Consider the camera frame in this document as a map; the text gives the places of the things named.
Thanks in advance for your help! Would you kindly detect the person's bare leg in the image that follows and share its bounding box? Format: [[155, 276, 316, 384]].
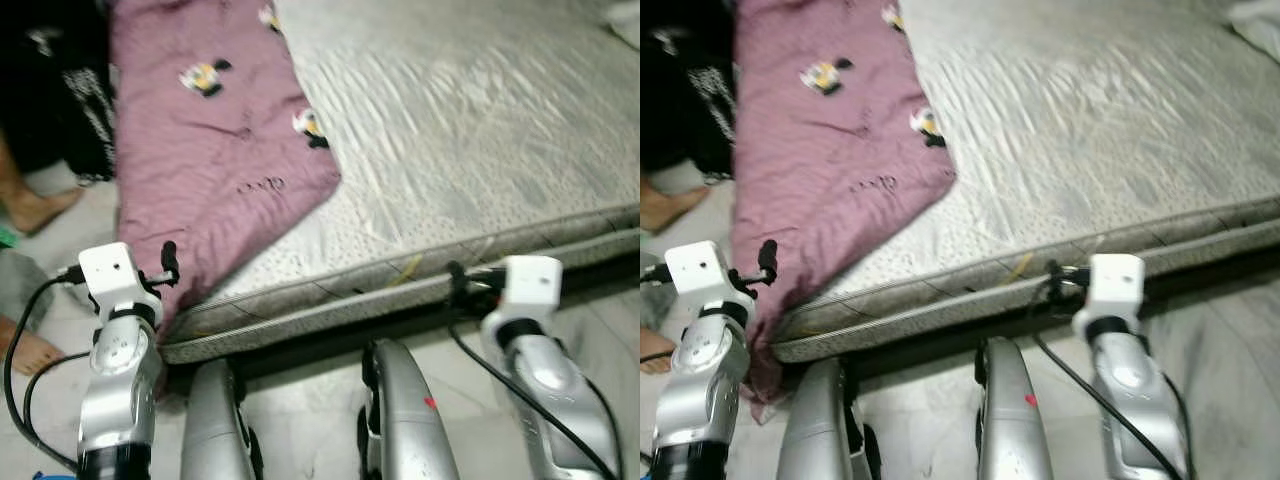
[[640, 330, 673, 378], [640, 180, 713, 236], [0, 135, 86, 238], [0, 315, 63, 378]]

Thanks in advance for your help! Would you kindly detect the pink cartoon print blanket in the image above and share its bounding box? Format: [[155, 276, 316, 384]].
[[728, 0, 959, 406], [108, 0, 343, 331]]

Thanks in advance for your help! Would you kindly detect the grey trouser leg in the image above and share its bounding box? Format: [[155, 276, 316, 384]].
[[0, 248, 56, 336]]

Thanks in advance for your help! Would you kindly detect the cream quilted mattress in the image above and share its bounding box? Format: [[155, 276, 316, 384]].
[[155, 0, 641, 366], [770, 0, 1280, 366]]

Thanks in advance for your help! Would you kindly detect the black bag with white print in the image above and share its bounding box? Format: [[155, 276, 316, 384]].
[[20, 20, 119, 186], [645, 20, 741, 186]]

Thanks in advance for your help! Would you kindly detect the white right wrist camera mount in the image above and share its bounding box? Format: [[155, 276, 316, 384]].
[[482, 255, 566, 336], [1072, 253, 1146, 336]]

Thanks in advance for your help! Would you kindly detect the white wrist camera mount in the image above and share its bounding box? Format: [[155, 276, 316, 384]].
[[1072, 253, 1146, 336], [482, 255, 566, 336], [78, 242, 161, 321], [663, 240, 751, 321]]

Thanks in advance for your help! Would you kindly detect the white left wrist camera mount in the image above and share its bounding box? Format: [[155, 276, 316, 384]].
[[78, 242, 161, 321], [663, 240, 751, 321]]

